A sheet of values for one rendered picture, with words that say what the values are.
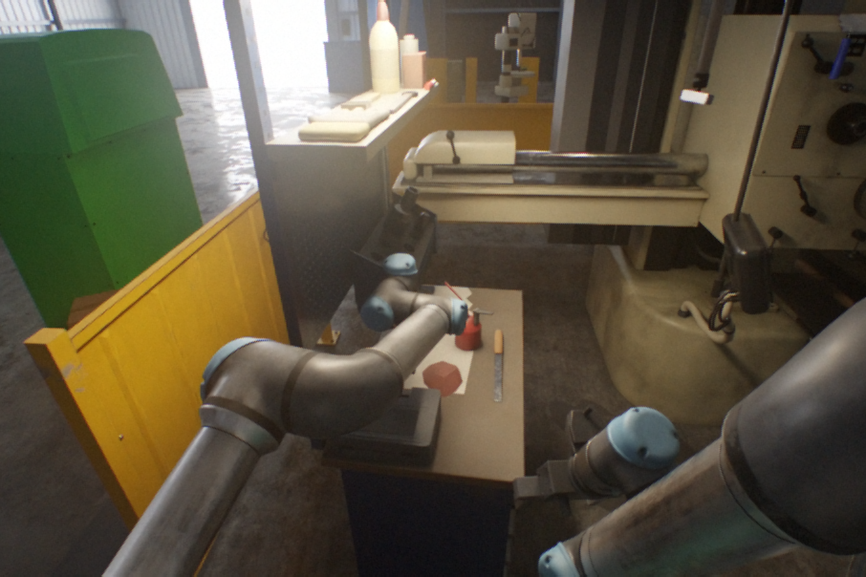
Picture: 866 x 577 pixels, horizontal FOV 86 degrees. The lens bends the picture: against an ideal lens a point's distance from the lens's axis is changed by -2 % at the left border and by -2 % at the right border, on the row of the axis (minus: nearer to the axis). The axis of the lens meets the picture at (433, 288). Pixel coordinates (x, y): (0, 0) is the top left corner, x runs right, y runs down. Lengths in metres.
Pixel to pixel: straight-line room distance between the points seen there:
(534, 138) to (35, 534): 4.12
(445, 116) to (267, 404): 3.87
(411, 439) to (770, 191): 1.70
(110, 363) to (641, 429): 1.35
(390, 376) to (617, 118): 2.17
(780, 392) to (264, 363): 0.56
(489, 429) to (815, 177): 1.62
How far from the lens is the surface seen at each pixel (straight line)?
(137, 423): 1.71
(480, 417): 1.34
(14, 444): 3.39
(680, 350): 2.63
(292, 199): 1.01
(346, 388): 0.63
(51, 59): 3.42
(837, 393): 0.30
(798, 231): 2.40
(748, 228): 1.82
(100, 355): 1.55
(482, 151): 2.20
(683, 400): 2.82
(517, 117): 4.36
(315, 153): 0.86
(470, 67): 7.68
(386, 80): 1.42
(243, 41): 0.88
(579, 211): 2.35
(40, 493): 3.02
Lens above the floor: 1.90
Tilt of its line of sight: 30 degrees down
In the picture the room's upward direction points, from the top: 1 degrees counter-clockwise
